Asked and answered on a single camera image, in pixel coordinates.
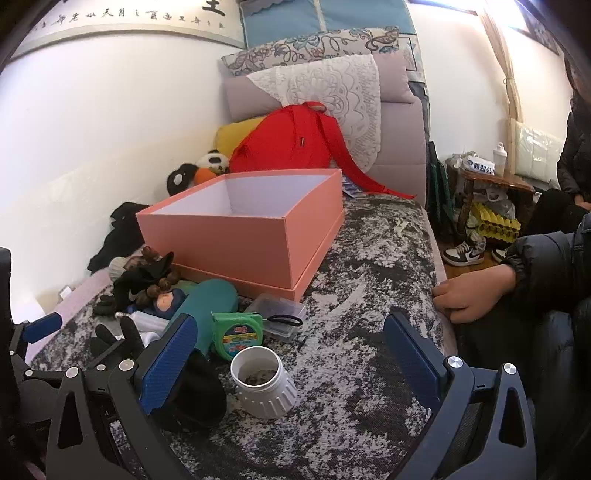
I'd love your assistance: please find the yellow pillow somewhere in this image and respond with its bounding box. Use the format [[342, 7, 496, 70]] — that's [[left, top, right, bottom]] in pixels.
[[215, 116, 266, 155]]

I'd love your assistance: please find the wooden side table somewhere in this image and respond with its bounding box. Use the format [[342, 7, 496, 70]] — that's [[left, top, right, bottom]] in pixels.
[[455, 168, 543, 241]]

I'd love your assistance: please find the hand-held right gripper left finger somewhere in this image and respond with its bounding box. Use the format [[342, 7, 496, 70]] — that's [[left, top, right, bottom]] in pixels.
[[44, 314, 199, 480]]

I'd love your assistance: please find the white tissue pack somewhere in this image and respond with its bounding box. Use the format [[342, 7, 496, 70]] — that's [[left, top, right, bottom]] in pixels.
[[463, 156, 497, 175]]

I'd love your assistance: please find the red garment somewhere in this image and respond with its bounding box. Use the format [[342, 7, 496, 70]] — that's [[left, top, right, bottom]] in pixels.
[[228, 102, 416, 200]]

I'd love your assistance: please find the white quilted bag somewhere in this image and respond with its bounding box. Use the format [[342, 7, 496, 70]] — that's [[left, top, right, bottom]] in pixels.
[[513, 121, 565, 183]]

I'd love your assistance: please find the black cloth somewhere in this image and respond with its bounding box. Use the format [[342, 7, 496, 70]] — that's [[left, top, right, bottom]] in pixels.
[[88, 202, 148, 273]]

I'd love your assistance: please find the black hair tie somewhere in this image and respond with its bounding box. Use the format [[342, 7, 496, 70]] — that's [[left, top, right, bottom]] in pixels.
[[261, 314, 304, 328]]

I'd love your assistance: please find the beige curtain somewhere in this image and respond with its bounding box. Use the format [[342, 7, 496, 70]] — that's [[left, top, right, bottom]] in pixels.
[[478, 0, 522, 153]]

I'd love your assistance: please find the wooden bead bracelet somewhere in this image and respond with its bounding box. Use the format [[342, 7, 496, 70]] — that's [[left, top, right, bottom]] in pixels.
[[139, 246, 183, 308]]

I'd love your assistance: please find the blue quilted cloth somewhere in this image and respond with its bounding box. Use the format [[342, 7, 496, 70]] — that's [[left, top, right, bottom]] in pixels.
[[238, 0, 419, 49]]

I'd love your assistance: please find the orange storage box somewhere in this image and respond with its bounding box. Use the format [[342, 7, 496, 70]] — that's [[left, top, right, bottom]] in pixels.
[[136, 168, 345, 289]]

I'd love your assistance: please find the black orange penguin plush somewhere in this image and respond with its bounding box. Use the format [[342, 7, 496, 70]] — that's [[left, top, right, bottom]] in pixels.
[[166, 162, 218, 197]]

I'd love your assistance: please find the clear plastic box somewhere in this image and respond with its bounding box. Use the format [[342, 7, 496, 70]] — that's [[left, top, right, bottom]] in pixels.
[[243, 293, 306, 341]]

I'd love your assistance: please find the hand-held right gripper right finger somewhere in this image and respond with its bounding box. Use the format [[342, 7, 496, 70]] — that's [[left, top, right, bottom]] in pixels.
[[383, 310, 539, 480]]

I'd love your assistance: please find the framed calligraphy scroll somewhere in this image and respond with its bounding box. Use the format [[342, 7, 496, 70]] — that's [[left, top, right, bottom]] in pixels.
[[9, 0, 245, 61]]

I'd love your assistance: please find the clear plastic bag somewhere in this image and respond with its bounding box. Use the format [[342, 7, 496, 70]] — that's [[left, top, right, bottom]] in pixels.
[[482, 189, 515, 217]]

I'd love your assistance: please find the white lace cloth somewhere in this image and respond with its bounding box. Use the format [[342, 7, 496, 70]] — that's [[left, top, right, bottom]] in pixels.
[[247, 54, 383, 174]]

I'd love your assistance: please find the yellow egg tray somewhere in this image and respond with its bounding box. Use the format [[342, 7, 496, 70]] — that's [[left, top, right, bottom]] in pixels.
[[470, 203, 522, 243]]

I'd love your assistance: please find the another person's forearm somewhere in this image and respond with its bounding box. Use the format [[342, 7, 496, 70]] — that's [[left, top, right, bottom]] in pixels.
[[503, 217, 591, 315]]

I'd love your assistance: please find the dark folded stand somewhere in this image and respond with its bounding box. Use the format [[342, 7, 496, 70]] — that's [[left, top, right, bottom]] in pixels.
[[427, 141, 458, 232]]

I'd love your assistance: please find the pink bed sheet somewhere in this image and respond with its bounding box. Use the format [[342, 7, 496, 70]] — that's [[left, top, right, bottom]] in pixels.
[[25, 265, 121, 365]]

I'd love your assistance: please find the panda plush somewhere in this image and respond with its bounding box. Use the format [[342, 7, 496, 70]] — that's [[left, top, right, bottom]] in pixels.
[[196, 150, 230, 175]]

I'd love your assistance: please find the grey cushion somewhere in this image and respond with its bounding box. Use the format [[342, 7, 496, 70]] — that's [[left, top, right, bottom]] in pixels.
[[224, 48, 428, 208]]

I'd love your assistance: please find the white plastic bottle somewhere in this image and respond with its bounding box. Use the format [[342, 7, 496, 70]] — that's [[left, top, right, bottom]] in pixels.
[[230, 346, 297, 420]]

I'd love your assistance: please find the green tape measure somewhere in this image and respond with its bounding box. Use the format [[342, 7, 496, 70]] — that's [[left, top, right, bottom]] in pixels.
[[211, 311, 264, 361]]

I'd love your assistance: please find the floral pillow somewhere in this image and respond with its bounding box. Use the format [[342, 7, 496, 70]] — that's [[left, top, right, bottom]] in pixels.
[[221, 27, 402, 77]]

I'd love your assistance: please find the black pouch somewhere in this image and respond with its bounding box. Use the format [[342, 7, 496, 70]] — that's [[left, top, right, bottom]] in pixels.
[[159, 348, 228, 432]]

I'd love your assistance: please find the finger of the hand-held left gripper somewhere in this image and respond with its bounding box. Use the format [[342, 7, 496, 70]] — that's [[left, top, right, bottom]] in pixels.
[[0, 247, 13, 325], [0, 313, 63, 422]]

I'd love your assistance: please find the black glove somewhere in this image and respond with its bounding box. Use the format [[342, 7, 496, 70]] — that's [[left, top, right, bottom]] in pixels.
[[90, 316, 144, 365], [92, 251, 176, 319]]

